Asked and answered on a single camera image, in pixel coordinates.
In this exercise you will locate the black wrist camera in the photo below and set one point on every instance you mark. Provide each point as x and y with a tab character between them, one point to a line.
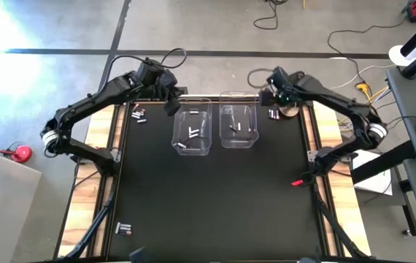
149	71
279	75

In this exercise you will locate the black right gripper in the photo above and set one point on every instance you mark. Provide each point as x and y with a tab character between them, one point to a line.
286	93

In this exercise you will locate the black aluminium table frame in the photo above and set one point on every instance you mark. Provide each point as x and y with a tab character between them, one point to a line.
230	261

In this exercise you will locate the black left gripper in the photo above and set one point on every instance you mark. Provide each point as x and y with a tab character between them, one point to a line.
166	87

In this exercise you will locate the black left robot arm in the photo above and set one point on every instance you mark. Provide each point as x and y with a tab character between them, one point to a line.
84	106

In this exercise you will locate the red round-base stand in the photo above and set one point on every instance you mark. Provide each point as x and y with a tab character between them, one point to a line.
21	154

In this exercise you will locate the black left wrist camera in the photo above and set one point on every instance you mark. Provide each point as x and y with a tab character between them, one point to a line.
149	71

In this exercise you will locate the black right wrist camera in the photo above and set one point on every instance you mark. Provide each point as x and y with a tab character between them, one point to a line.
279	75

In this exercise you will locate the caster wheel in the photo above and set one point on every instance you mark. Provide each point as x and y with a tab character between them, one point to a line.
407	232

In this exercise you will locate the white-base black column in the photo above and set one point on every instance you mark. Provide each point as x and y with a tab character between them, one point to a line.
401	55

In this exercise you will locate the grey cabinet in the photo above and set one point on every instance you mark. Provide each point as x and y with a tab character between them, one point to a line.
3	212

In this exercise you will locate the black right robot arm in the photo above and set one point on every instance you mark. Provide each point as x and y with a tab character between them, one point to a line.
339	106

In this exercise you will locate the dark batteries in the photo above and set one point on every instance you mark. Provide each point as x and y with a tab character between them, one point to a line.
181	145

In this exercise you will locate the white box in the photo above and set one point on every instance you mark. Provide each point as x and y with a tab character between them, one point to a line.
372	180

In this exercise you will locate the black table beam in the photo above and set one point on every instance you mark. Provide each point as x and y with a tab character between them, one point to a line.
379	166

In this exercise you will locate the black diagonal frame strut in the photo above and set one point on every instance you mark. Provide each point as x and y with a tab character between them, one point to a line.
91	226
335	226

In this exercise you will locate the clear plastic bin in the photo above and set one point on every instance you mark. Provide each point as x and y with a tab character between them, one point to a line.
239	140
193	146

